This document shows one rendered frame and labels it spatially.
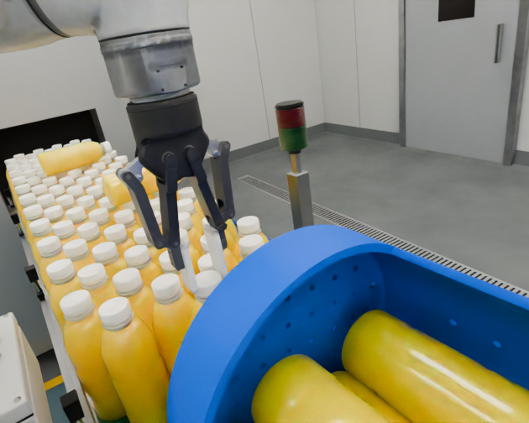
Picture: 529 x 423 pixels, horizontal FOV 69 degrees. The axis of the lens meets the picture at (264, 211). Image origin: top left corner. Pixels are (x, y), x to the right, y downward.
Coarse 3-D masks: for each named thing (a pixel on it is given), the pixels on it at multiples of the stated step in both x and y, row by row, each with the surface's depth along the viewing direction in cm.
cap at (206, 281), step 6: (210, 270) 52; (198, 276) 51; (204, 276) 51; (210, 276) 50; (216, 276) 50; (198, 282) 50; (204, 282) 49; (210, 282) 49; (216, 282) 49; (198, 288) 49; (204, 288) 48; (210, 288) 49; (198, 294) 49; (204, 294) 49
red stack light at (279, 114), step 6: (300, 108) 81; (276, 114) 83; (282, 114) 82; (288, 114) 81; (294, 114) 81; (300, 114) 82; (276, 120) 84; (282, 120) 82; (288, 120) 82; (294, 120) 82; (300, 120) 82; (282, 126) 83; (288, 126) 82; (294, 126) 82; (300, 126) 83
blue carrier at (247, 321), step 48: (288, 240) 33; (336, 240) 33; (240, 288) 30; (288, 288) 28; (336, 288) 40; (384, 288) 45; (432, 288) 38; (480, 288) 29; (192, 336) 30; (240, 336) 27; (288, 336) 38; (336, 336) 42; (432, 336) 42; (480, 336) 37; (528, 336) 32; (192, 384) 29; (240, 384) 36; (528, 384) 35
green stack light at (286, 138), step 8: (280, 128) 84; (288, 128) 83; (296, 128) 82; (304, 128) 84; (280, 136) 84; (288, 136) 83; (296, 136) 83; (304, 136) 84; (280, 144) 86; (288, 144) 84; (296, 144) 84; (304, 144) 85
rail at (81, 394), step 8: (16, 208) 136; (24, 232) 114; (32, 256) 98; (40, 280) 86; (48, 296) 79; (48, 304) 77; (56, 328) 69; (64, 352) 63; (72, 368) 59; (72, 376) 58; (80, 384) 56; (80, 392) 55; (80, 400) 53; (88, 408) 52; (88, 416) 51
